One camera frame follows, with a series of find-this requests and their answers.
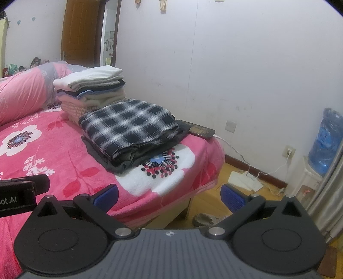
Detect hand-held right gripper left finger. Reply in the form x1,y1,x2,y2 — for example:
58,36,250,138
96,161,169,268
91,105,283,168
35,184,135,239

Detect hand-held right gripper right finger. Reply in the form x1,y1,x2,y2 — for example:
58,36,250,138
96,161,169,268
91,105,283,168
206,184,308,240

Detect black white plaid shirt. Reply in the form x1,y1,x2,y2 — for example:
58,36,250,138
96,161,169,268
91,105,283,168
78,98,183,159

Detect stack of folded clothes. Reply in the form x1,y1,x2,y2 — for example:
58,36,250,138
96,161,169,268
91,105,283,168
53,65,126,124

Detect white paper sheet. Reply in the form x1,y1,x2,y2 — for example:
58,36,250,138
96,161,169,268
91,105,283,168
227,171,264,191

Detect worn shoe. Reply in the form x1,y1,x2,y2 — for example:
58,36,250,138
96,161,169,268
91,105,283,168
192,213,231,228

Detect dark grey folded garment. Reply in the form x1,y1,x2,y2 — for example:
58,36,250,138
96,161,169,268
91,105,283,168
81,126,189,175

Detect pink floral blanket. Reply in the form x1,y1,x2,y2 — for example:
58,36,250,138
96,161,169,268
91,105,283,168
0,103,226,269

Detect black phone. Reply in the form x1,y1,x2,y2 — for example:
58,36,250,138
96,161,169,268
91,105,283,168
189,125,216,140

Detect white water dispenser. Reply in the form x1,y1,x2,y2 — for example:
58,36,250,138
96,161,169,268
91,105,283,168
295,155,326,206

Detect dark flat device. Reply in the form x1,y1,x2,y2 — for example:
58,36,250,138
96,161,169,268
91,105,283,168
177,119,200,130

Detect grey curtain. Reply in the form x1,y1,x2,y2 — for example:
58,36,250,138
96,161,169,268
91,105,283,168
305,150,343,242

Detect pink grey duvet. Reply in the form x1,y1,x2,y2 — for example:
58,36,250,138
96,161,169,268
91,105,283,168
0,61,90,126

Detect blue water bottle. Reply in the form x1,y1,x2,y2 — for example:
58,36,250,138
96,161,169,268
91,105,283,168
308,107,343,177

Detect brown floor mat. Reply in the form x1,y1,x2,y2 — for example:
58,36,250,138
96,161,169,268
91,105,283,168
319,245,338,279

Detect colourful clutter pile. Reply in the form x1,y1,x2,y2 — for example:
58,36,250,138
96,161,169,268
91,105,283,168
2,57,50,78

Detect yellow-green wardrobe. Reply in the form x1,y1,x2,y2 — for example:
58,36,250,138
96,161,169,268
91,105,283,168
0,16,8,78

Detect wooden door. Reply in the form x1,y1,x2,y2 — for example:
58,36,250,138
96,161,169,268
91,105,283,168
61,0,101,67

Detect white charging cable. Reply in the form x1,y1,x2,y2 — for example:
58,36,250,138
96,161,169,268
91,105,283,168
213,134,292,194

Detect beige bed frame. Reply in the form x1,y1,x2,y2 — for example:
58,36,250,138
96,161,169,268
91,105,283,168
145,197,192,231

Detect dark wooden door frame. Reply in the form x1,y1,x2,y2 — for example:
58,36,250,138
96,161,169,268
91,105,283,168
98,0,122,67

